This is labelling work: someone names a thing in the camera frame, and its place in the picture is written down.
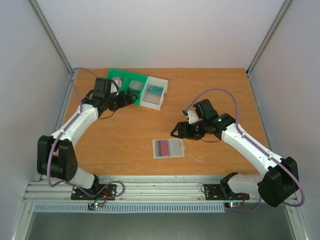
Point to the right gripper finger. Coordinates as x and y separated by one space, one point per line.
179 135
179 129

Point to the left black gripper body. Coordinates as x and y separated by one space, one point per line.
115 104

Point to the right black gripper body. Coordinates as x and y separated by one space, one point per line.
188 130

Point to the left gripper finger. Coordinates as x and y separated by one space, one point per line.
132 96
128 100

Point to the red card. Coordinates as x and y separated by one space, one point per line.
162 148

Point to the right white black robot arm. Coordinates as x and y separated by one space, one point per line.
278 177

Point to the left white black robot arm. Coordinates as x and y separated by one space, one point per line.
56 156

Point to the grey card in bin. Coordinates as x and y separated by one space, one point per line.
136 85

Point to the teal card in bin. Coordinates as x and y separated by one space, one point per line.
155 90

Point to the green bin middle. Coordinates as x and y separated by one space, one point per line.
138 77

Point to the green bin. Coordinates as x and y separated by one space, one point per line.
121 74
138 77

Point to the white bin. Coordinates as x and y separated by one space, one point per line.
152 101

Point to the green bin far left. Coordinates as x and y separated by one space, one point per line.
121 74

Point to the right controller board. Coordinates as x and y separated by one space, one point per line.
233 204

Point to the controller board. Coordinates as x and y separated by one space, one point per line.
96 205
233 204

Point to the left controller board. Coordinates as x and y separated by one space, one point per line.
96 205

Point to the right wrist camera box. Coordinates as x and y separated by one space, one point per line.
191 116

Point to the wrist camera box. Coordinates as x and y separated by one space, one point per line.
191 116
118 81

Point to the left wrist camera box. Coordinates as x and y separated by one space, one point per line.
118 81

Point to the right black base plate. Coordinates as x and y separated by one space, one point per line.
212 192

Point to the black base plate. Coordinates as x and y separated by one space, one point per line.
212 192
92 194

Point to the aluminium front rail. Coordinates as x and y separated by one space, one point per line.
138 188

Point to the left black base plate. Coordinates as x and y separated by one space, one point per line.
92 194

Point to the left aluminium frame post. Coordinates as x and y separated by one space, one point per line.
46 26

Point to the aluminium frame post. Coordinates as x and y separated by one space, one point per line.
46 26
269 35

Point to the grey slotted cable duct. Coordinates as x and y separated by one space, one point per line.
130 208

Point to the right aluminium frame post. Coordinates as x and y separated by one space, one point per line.
269 35

